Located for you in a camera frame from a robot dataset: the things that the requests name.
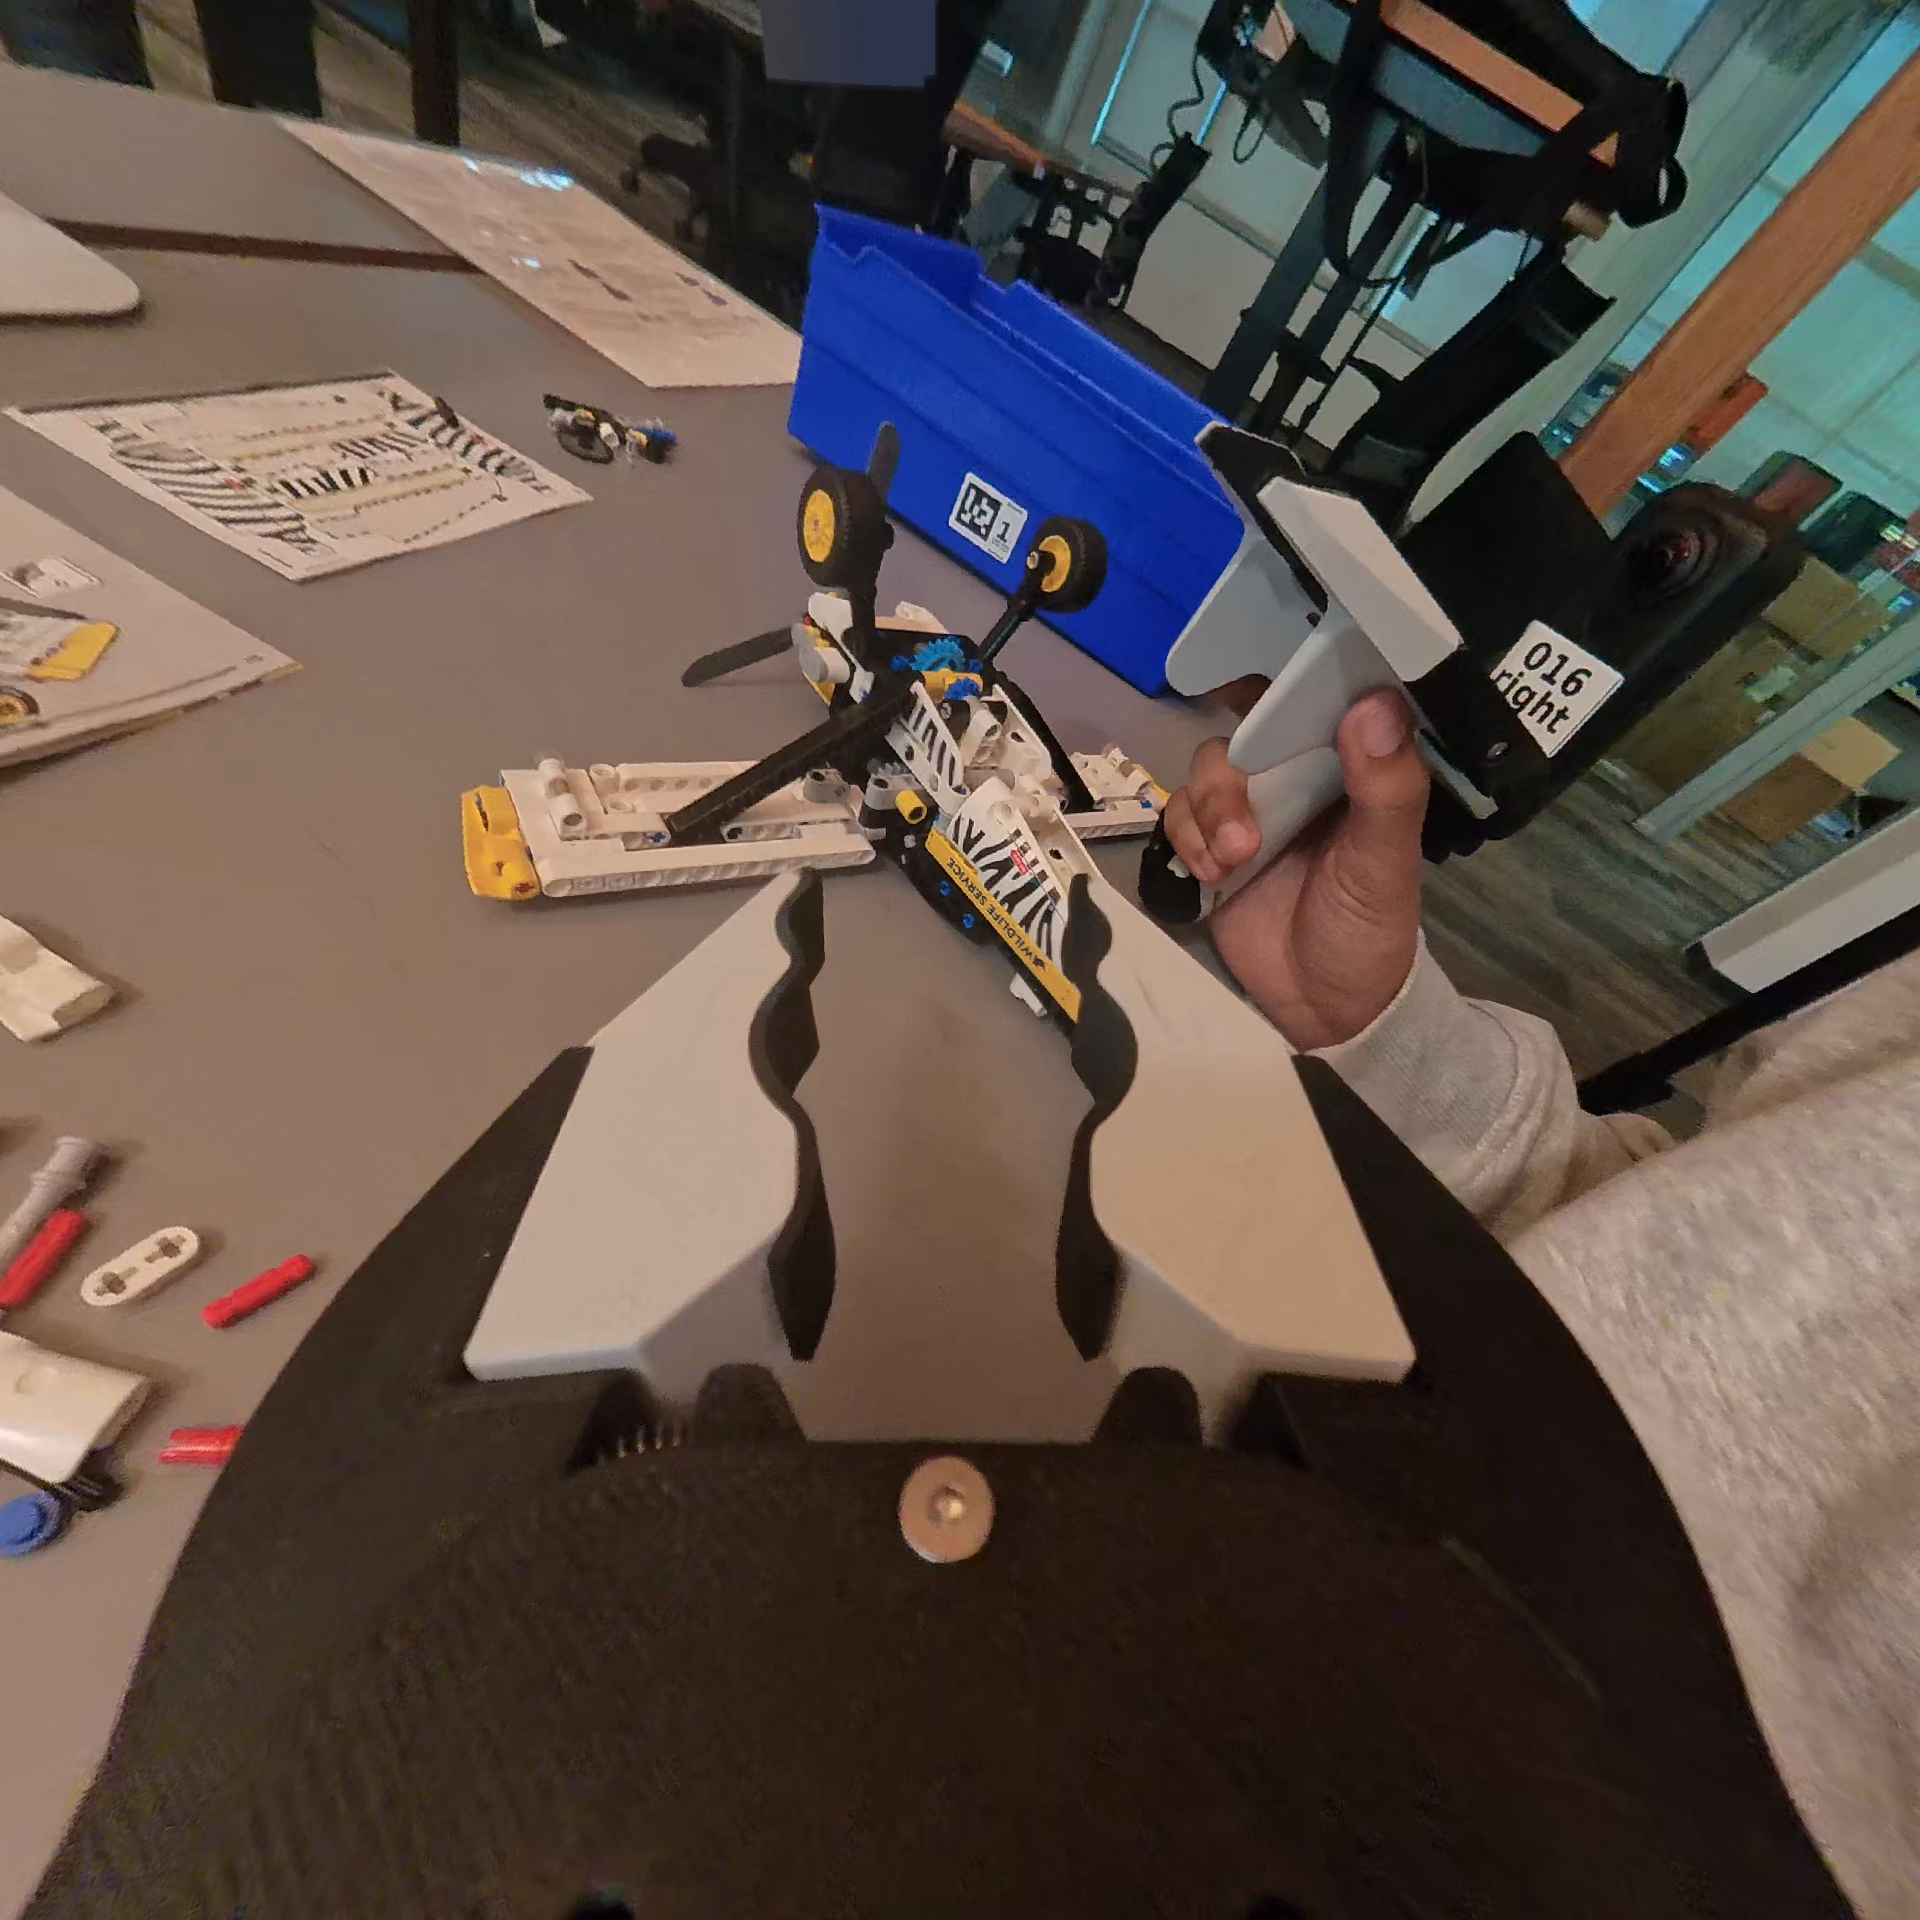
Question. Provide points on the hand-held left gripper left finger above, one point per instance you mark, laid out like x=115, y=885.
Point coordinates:
x=631, y=1217

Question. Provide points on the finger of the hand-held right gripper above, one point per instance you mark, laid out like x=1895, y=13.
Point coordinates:
x=1374, y=591
x=1246, y=630

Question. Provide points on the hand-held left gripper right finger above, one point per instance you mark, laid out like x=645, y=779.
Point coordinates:
x=1246, y=1217

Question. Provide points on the zebra striped lego plane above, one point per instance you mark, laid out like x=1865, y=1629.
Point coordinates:
x=708, y=818

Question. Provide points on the pile of lego pieces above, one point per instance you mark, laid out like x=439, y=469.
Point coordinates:
x=48, y=1401

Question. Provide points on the lego instruction booklet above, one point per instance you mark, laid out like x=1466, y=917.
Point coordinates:
x=135, y=630

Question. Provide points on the person's right forearm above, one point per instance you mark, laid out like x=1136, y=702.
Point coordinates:
x=1470, y=1080

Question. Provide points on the small black lego subassembly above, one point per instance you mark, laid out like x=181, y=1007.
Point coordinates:
x=578, y=433

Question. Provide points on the person's right hand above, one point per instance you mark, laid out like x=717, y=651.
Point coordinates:
x=1334, y=917

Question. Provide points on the blue plastic bin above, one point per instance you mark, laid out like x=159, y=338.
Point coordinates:
x=961, y=374

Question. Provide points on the standing desk with wooden top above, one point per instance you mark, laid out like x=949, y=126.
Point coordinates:
x=1500, y=107

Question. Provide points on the person's grey clothing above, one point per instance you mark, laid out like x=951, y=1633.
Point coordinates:
x=1772, y=1426

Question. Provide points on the white printed paper sheet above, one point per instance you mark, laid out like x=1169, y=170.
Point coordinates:
x=571, y=257

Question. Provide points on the zebra pattern sticker sheet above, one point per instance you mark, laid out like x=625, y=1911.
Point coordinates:
x=303, y=481

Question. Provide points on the wooden support post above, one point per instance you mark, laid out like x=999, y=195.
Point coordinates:
x=1772, y=283

